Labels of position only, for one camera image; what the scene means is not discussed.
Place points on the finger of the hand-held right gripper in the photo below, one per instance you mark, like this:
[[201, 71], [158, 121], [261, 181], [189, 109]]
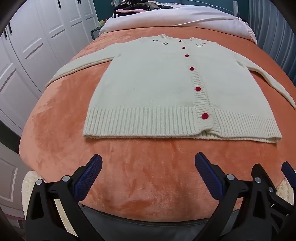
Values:
[[277, 201], [289, 172]]

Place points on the small side table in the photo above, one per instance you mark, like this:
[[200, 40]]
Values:
[[96, 31]]

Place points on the teal padded headboard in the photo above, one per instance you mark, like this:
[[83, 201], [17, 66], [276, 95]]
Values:
[[208, 1]]

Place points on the pile of dark clothes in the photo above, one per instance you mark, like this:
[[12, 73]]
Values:
[[136, 5]]

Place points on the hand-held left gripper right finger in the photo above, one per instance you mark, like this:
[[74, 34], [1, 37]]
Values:
[[208, 176]]

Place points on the white panelled wardrobe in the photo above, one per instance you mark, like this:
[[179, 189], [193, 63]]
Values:
[[34, 46]]

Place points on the pale pink duvet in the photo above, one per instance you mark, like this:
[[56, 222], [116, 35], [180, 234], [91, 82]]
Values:
[[185, 18]]

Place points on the cream knit cardigan red buttons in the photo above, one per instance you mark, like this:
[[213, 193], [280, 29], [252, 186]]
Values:
[[148, 88]]

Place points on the cream fluffy rug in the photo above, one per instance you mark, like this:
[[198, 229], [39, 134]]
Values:
[[26, 185]]

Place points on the orange plush blanket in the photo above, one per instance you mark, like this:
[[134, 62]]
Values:
[[138, 176]]

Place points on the white panel door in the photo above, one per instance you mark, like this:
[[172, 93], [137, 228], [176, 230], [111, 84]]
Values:
[[9, 180]]

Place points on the grey-blue curtain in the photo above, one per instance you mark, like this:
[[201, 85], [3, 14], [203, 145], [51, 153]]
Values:
[[272, 34]]

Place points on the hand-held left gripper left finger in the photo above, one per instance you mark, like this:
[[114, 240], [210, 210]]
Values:
[[89, 176]]

